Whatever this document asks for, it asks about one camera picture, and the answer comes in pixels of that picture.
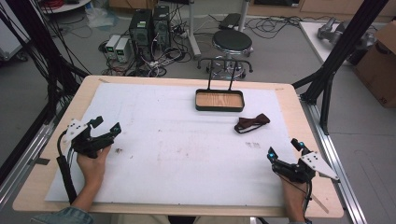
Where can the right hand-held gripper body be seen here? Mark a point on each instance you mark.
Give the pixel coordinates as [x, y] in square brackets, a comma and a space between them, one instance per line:
[295, 172]

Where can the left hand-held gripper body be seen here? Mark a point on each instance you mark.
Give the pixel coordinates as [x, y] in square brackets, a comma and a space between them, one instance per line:
[90, 144]

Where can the dark red bow tie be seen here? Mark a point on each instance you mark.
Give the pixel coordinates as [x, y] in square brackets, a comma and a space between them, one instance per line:
[251, 123]

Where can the black tray with wooden bottom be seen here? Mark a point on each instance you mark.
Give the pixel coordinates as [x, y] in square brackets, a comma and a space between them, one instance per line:
[219, 100]

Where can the person's right hand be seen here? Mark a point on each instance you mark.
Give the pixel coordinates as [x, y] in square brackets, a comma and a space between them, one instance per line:
[294, 191]

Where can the person's left hand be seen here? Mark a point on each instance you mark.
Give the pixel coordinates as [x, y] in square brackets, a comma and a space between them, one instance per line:
[92, 169]

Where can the dark tape piece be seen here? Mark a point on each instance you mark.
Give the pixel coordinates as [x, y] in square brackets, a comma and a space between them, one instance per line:
[41, 161]

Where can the white power supply unit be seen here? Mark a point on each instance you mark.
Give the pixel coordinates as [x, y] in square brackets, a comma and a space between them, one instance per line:
[112, 46]
[122, 49]

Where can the white table mat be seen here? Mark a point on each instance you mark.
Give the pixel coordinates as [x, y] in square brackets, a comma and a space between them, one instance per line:
[186, 161]

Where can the black computer tower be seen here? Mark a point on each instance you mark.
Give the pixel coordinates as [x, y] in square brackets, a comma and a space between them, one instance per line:
[141, 32]
[162, 26]

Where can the clear plastic bag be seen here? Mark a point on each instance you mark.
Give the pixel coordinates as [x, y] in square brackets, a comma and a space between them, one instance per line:
[101, 17]

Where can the white floor board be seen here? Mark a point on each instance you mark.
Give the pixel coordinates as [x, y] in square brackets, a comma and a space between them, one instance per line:
[314, 40]

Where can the brown cardboard box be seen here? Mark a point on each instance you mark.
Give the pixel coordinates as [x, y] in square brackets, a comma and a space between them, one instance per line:
[378, 68]

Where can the person's beige trousers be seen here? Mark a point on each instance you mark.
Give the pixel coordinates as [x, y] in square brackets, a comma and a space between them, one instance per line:
[180, 219]

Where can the round white table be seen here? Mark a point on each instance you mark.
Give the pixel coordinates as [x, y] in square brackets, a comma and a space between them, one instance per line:
[63, 6]

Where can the black round stool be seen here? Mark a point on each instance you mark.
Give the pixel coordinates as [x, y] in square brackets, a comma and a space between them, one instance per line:
[232, 42]

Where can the grey desk leg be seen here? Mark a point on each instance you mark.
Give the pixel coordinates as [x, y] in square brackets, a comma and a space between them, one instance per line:
[193, 31]
[243, 15]

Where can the black flat box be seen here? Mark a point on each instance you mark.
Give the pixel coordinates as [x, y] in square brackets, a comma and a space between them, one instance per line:
[230, 21]

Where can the aluminium rail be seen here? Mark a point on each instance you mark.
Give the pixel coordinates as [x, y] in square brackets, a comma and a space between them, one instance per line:
[28, 155]
[336, 155]

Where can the black metal stand frame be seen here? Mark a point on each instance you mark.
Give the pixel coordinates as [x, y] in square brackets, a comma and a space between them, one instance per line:
[53, 62]
[342, 46]

